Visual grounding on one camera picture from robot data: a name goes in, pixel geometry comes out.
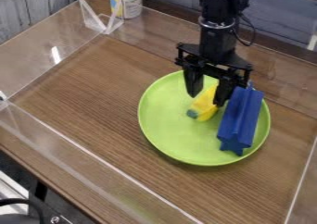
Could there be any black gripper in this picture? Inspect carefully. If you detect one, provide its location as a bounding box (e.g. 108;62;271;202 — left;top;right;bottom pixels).
175;26;252;106

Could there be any yellow toy banana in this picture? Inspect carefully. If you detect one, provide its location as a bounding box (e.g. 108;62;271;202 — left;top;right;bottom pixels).
185;85;217;121

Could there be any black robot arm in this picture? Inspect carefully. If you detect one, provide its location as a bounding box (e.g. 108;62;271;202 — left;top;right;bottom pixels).
175;0;252;106

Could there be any green round plate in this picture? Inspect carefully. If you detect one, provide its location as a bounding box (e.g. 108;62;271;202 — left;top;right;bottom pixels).
137;71;271;167

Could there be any blue star-shaped block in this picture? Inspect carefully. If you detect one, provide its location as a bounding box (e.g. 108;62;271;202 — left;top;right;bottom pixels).
216;84;263;156

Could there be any black device with knob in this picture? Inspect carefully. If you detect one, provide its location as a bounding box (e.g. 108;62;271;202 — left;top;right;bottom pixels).
28;192;94;224

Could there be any clear acrylic enclosure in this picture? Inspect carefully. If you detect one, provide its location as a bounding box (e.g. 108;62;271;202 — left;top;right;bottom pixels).
0;0;317;224

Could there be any black cable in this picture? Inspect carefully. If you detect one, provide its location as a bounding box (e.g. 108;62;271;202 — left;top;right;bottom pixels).
0;198;44;224

